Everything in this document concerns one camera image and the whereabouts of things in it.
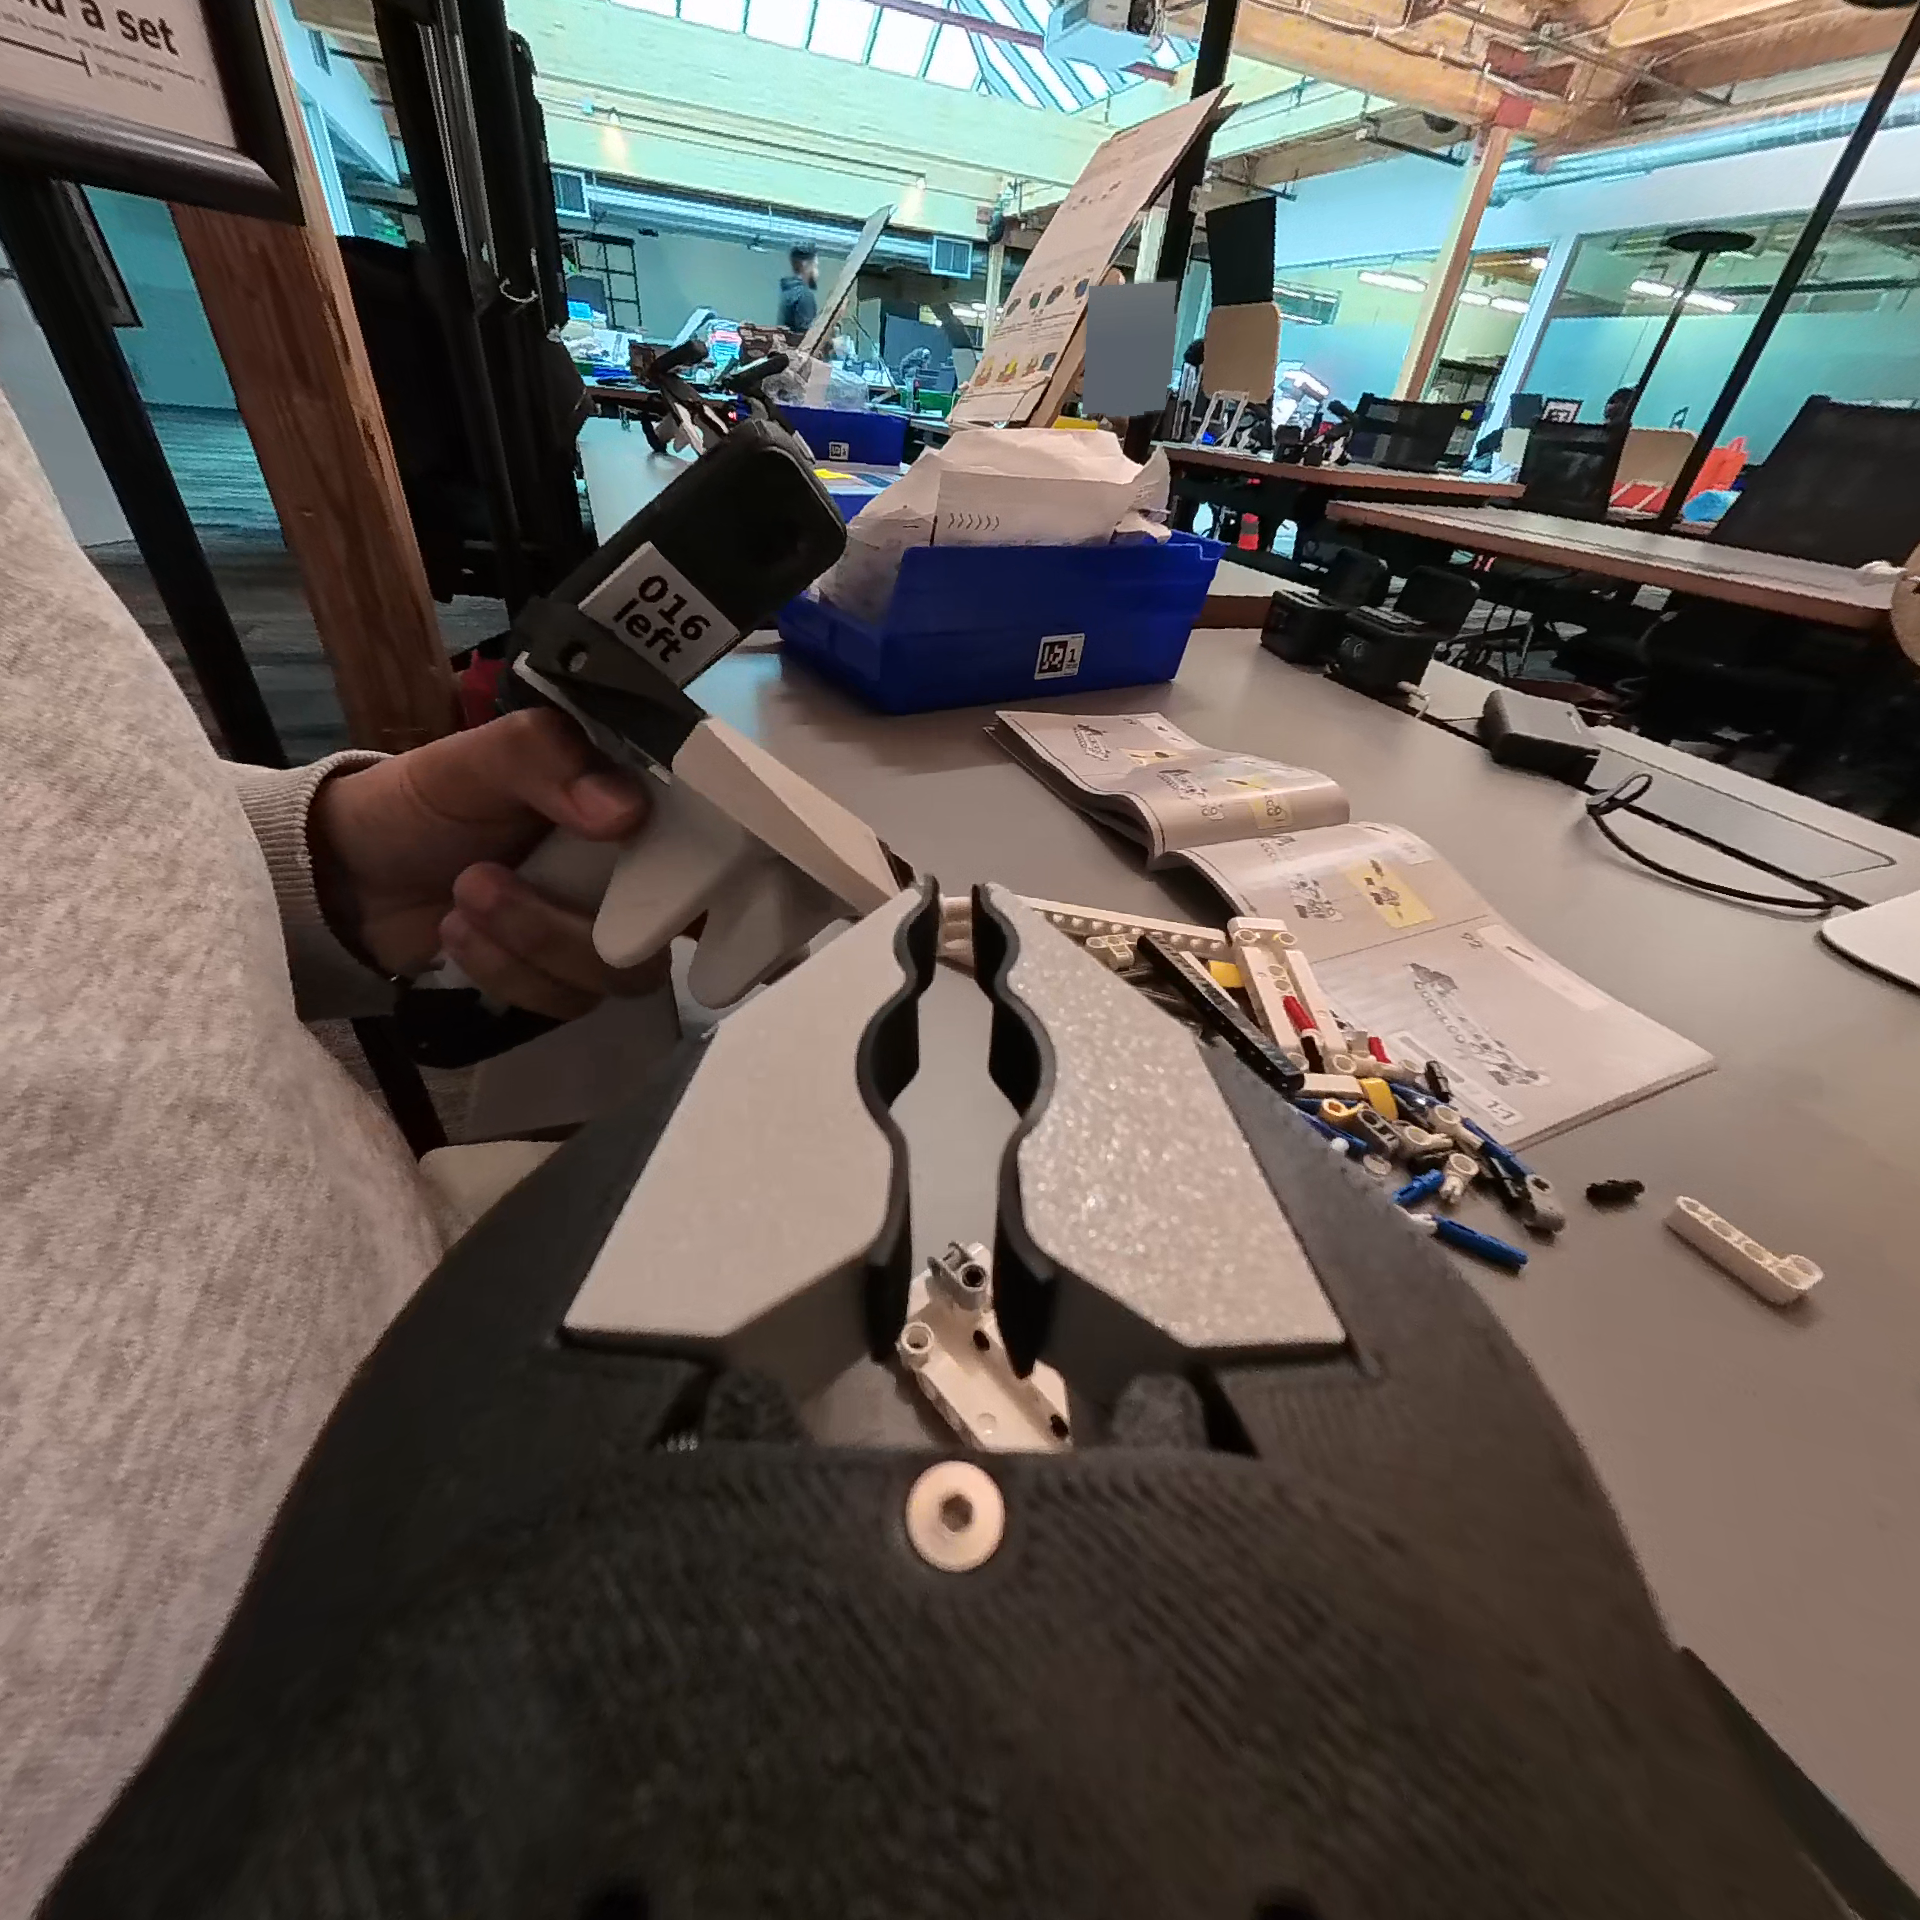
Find black lego beam with holes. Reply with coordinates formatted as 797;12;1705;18
1130;933;1310;1094

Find white lego panel assembly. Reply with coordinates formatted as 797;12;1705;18
896;1241;1074;1453

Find black camera charger box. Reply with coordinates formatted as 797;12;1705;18
1331;566;1483;700
1257;547;1390;666

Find white bent lego liftarm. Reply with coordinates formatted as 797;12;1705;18
1664;1196;1824;1306

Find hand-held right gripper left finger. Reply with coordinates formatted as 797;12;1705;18
562;881;944;1412

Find lego instruction booklet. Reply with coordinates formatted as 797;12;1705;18
990;709;1715;1149

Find white lego frame, red pins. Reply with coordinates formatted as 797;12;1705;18
1226;915;1359;1080

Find white monitor stand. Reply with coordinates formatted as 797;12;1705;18
1818;888;1920;992

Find cardboard poster board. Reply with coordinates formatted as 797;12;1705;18
950;83;1234;429

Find white paper bag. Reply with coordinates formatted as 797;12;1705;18
831;427;1175;606

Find background wooden desk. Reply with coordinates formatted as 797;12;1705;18
1328;502;1904;634
1161;442;1525;512

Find black desk monitor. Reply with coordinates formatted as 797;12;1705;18
1351;394;1490;472

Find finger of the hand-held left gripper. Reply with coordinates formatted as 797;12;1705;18
686;896;850;1010
669;716;905;922

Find small blue bin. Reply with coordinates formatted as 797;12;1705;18
776;402;914;472

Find wooden post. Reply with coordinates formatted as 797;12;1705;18
171;0;459;753

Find person's left forearm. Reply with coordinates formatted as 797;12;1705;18
223;748;394;1025

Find blue plastic bin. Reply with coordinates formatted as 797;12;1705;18
776;529;1225;716

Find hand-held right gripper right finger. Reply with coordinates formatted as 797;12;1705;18
969;883;1347;1450

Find person's left hand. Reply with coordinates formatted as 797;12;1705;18
306;704;669;1025

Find black folded stand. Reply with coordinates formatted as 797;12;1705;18
336;0;593;602

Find spare hand-held gripper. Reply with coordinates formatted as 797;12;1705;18
638;336;792;454

